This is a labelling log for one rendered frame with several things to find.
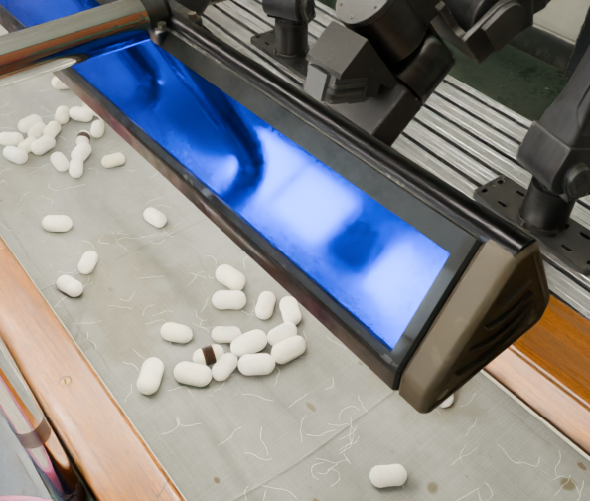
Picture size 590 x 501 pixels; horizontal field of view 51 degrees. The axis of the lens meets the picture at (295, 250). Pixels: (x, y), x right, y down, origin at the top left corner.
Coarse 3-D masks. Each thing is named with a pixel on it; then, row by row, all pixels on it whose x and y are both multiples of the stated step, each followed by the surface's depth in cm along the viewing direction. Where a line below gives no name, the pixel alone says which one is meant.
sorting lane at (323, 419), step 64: (0, 128) 91; (64, 128) 91; (0, 192) 81; (64, 192) 81; (128, 192) 81; (64, 256) 72; (128, 256) 72; (192, 256) 72; (64, 320) 66; (128, 320) 66; (192, 320) 66; (256, 320) 66; (128, 384) 60; (256, 384) 60; (320, 384) 60; (384, 384) 60; (192, 448) 55; (256, 448) 55; (320, 448) 55; (384, 448) 55; (448, 448) 55; (512, 448) 55; (576, 448) 55
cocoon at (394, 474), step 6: (372, 468) 53; (378, 468) 52; (384, 468) 52; (390, 468) 52; (396, 468) 52; (402, 468) 52; (372, 474) 52; (378, 474) 52; (384, 474) 52; (390, 474) 52; (396, 474) 52; (402, 474) 52; (372, 480) 52; (378, 480) 52; (384, 480) 52; (390, 480) 52; (396, 480) 52; (402, 480) 52; (378, 486) 52; (384, 486) 52
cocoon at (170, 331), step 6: (168, 324) 63; (174, 324) 63; (180, 324) 63; (162, 330) 63; (168, 330) 63; (174, 330) 62; (180, 330) 62; (186, 330) 63; (162, 336) 63; (168, 336) 63; (174, 336) 62; (180, 336) 62; (186, 336) 62; (180, 342) 63; (186, 342) 63
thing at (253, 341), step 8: (240, 336) 62; (248, 336) 61; (256, 336) 62; (264, 336) 62; (232, 344) 61; (240, 344) 61; (248, 344) 61; (256, 344) 61; (264, 344) 62; (232, 352) 61; (240, 352) 61; (248, 352) 61
